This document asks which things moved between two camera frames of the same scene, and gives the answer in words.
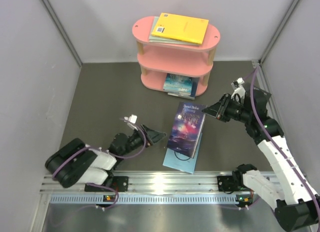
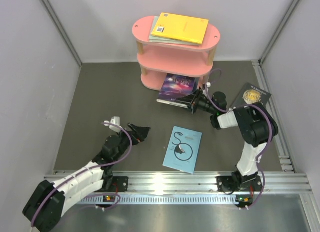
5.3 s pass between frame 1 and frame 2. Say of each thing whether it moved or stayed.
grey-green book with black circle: stayed
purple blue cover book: moved
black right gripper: moved
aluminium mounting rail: stayed
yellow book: stayed
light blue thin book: stayed
